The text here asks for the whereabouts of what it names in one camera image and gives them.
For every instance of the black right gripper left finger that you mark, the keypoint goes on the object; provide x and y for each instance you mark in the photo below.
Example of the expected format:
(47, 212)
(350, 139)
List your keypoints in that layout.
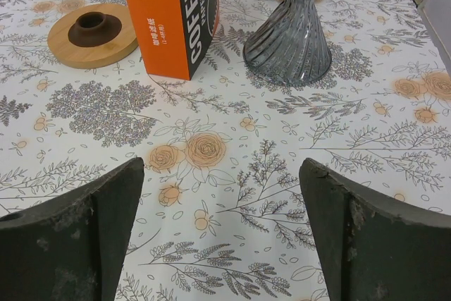
(72, 247)

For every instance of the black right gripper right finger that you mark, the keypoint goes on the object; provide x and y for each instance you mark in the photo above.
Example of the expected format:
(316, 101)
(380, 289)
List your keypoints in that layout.
(372, 246)

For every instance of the round wooden dripper stand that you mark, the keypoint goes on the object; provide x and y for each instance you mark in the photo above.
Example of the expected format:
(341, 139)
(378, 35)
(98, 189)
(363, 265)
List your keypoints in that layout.
(93, 36)

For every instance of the grey ribbed glass dripper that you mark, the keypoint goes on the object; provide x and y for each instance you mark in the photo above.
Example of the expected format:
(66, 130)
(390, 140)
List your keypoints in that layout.
(290, 48)

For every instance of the orange coffee filter box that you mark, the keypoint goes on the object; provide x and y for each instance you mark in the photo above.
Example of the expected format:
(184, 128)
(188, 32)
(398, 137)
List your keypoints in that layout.
(174, 35)

